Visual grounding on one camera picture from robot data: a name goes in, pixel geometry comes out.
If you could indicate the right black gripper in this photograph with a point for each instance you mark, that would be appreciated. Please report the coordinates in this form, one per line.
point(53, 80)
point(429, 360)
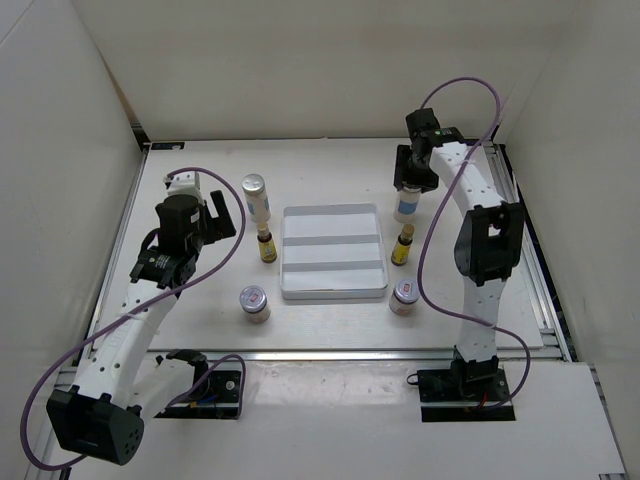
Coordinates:
point(414, 176)

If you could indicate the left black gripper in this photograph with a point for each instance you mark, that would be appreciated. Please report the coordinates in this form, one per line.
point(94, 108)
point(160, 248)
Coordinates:
point(214, 226)

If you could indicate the tall jar silver lid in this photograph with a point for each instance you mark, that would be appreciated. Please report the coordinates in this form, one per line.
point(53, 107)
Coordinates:
point(406, 204)
point(254, 189)

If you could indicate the small yellow bottle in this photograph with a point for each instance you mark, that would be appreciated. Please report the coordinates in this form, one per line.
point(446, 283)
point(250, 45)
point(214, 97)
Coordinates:
point(401, 250)
point(267, 249)

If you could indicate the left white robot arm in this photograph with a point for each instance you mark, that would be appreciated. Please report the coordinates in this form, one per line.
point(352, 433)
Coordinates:
point(104, 413)

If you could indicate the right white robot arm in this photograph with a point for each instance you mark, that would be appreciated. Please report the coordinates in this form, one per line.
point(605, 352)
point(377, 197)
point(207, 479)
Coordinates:
point(487, 248)

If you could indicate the short jar left red label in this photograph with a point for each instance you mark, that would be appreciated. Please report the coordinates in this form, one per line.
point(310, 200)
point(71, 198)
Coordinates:
point(254, 303)

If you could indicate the short jar red label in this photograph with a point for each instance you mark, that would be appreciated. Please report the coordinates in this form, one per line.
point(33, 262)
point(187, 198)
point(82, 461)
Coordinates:
point(404, 297)
point(254, 303)

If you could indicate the white divided tray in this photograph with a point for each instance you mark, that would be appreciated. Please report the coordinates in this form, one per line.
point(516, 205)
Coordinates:
point(332, 253)

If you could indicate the short jar right red label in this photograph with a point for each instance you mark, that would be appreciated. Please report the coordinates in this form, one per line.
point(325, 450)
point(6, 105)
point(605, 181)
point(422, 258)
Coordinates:
point(404, 297)

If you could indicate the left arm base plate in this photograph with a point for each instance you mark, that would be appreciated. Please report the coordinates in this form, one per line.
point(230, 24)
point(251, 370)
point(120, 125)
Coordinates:
point(219, 388)

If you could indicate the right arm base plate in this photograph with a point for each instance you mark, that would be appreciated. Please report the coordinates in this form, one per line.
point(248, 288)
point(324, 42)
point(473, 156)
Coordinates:
point(442, 401)

